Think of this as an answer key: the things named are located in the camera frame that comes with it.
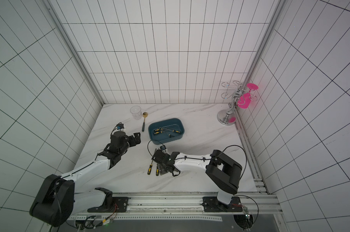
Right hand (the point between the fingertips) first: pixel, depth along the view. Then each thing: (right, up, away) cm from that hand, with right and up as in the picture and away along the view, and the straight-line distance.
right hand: (162, 168), depth 86 cm
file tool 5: (-5, +20, +15) cm, 25 cm away
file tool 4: (+6, +21, +16) cm, 27 cm away
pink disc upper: (+58, +51, +7) cm, 78 cm away
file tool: (-8, 0, 0) cm, 8 cm away
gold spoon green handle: (-17, +33, +26) cm, 45 cm away
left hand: (-19, +18, +4) cm, 27 cm away
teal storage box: (+1, +21, +17) cm, 27 cm away
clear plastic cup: (-24, +35, +25) cm, 49 cm away
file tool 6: (-5, +22, +18) cm, 28 cm away
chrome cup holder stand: (+48, +31, +24) cm, 62 cm away
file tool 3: (+2, +19, +15) cm, 24 cm away
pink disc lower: (+55, +42, +11) cm, 71 cm away
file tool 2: (-3, -1, -2) cm, 4 cm away
